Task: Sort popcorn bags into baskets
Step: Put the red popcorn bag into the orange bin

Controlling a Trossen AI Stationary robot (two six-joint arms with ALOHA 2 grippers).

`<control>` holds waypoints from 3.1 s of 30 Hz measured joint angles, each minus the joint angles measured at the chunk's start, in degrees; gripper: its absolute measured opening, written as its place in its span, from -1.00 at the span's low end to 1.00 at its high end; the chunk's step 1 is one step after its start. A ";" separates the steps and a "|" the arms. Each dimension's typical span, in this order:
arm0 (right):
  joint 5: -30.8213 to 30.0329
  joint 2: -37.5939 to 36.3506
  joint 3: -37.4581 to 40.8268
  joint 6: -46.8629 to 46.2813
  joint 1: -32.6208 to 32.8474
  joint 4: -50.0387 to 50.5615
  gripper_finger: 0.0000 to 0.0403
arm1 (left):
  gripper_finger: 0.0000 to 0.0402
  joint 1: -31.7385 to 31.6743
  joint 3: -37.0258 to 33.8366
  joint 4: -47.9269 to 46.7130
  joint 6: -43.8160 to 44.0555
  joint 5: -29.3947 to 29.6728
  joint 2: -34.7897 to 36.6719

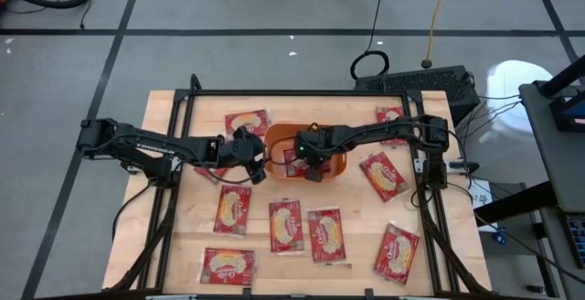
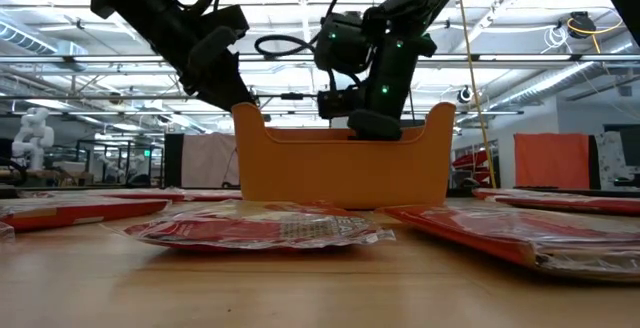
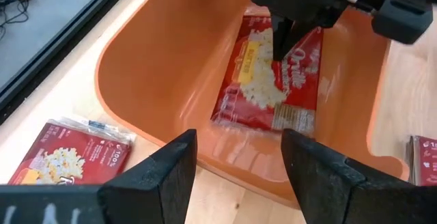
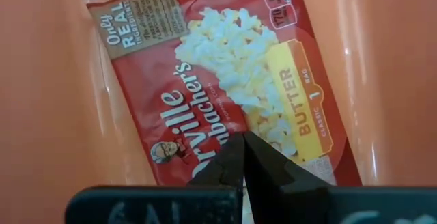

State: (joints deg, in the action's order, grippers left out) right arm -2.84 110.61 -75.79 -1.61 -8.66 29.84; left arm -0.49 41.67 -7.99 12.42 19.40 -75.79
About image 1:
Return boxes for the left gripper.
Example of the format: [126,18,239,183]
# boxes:
[222,125,270,187]

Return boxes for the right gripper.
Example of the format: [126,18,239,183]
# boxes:
[293,123,342,184]

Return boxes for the red Orville popcorn bag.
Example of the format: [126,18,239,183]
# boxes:
[223,109,271,142]
[194,166,230,186]
[212,184,253,240]
[198,246,257,287]
[282,147,334,178]
[306,206,347,264]
[358,151,411,204]
[268,198,306,256]
[372,220,421,287]
[375,105,410,148]

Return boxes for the orange plastic basket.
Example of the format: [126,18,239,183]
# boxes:
[263,121,348,182]

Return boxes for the black computer tower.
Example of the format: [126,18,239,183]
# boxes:
[354,64,482,127]

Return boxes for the white paper sheet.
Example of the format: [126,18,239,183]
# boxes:
[466,177,494,210]

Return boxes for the black desk leg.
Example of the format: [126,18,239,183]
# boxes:
[473,179,558,228]

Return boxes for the grey work desk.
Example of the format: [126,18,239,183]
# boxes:
[518,80,585,214]

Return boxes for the black device on desk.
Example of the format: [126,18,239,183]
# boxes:
[548,90,585,133]

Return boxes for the black pole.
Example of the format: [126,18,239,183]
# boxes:
[537,54,585,99]

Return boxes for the black aluminium table frame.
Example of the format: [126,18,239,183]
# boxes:
[107,73,493,300]

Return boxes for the yellow extension cable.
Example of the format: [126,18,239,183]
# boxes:
[423,0,453,70]

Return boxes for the black coiled power cable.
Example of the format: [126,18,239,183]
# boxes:
[349,0,391,81]

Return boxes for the black arm base cable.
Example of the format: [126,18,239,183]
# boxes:
[111,181,154,242]

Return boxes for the black cable bundle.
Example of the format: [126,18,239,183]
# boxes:
[454,73,525,155]

